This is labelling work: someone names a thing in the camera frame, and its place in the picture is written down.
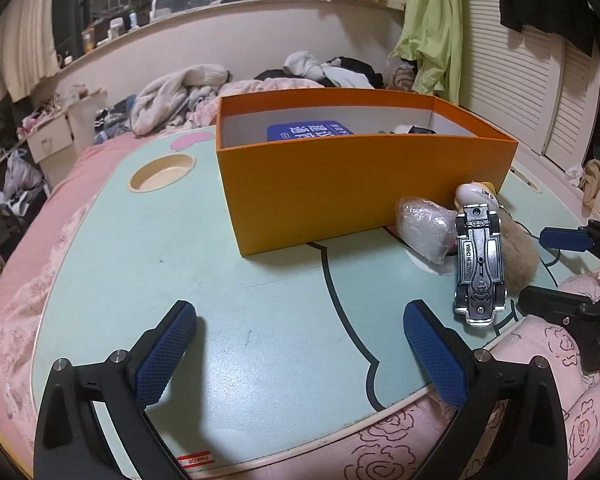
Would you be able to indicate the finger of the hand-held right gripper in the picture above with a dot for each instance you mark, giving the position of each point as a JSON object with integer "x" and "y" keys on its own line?
{"x": 565, "y": 239}
{"x": 555, "y": 302}

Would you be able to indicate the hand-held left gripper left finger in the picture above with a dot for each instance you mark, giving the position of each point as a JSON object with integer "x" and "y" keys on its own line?
{"x": 165, "y": 355}

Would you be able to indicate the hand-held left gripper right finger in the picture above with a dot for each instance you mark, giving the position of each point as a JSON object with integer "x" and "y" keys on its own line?
{"x": 435, "y": 355}

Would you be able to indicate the beige fluffy pompom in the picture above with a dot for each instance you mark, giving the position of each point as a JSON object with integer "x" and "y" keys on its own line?
{"x": 522, "y": 260}

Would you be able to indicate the silver toy car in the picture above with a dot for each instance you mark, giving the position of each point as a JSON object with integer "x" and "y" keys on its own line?
{"x": 480, "y": 270}

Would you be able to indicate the white-haired doll figurine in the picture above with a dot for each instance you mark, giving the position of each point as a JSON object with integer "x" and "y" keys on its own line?
{"x": 475, "y": 195}

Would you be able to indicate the plastic-wrapped ball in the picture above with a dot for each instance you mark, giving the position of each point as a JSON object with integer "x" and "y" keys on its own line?
{"x": 425, "y": 230}

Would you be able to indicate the orange cardboard box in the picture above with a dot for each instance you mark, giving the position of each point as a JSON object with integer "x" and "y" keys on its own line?
{"x": 330, "y": 190}

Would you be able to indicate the blue packet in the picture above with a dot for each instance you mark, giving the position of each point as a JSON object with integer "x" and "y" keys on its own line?
{"x": 310, "y": 130}

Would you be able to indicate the mint green desktop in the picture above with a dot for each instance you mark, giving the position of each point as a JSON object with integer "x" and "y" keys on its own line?
{"x": 180, "y": 260}

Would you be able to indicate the beige towel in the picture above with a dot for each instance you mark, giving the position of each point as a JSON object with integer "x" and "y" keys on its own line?
{"x": 594, "y": 182}

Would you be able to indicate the white louvre doors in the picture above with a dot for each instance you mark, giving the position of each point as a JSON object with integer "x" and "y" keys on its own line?
{"x": 520, "y": 85}

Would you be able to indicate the grey plastic bag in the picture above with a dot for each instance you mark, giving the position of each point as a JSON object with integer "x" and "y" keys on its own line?
{"x": 22, "y": 175}

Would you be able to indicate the black hanging clothing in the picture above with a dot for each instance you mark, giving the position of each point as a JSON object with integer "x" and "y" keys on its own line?
{"x": 545, "y": 0}

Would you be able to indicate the green hanging cloth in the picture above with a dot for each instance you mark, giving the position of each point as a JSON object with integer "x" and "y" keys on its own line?
{"x": 430, "y": 35}

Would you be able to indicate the cream knit blanket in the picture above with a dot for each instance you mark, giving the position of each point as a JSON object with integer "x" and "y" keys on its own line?
{"x": 170, "y": 95}

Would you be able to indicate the black clothing pile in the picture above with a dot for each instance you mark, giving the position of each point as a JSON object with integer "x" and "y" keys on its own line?
{"x": 355, "y": 66}

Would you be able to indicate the white sweater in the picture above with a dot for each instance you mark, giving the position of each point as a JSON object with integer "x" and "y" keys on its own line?
{"x": 305, "y": 62}

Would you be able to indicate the amber jar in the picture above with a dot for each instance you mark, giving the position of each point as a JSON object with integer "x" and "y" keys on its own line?
{"x": 88, "y": 41}

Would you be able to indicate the green-capped bottle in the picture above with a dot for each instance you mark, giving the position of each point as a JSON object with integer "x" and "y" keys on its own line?
{"x": 134, "y": 19}

